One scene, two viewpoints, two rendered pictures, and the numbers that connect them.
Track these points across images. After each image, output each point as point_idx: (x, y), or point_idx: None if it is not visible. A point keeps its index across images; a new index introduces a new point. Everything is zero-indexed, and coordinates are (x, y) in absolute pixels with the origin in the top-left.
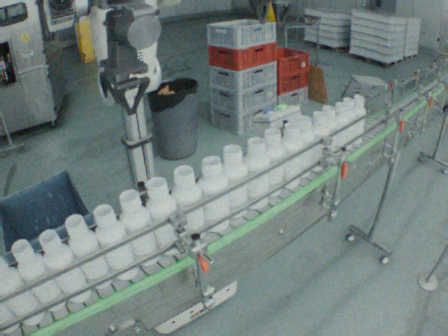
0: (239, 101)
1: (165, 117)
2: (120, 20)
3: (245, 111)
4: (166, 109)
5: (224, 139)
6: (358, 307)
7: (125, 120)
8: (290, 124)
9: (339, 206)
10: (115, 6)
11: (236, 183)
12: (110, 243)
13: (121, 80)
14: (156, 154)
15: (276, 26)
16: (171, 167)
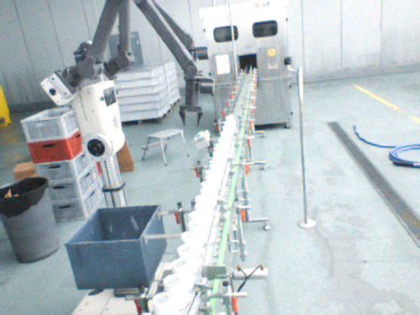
0: (79, 187)
1: (30, 217)
2: (202, 83)
3: (84, 195)
4: (30, 208)
5: (76, 226)
6: (277, 255)
7: (110, 172)
8: (224, 129)
9: None
10: (200, 78)
11: (230, 148)
12: (224, 168)
13: (202, 109)
14: (18, 264)
15: None
16: (49, 263)
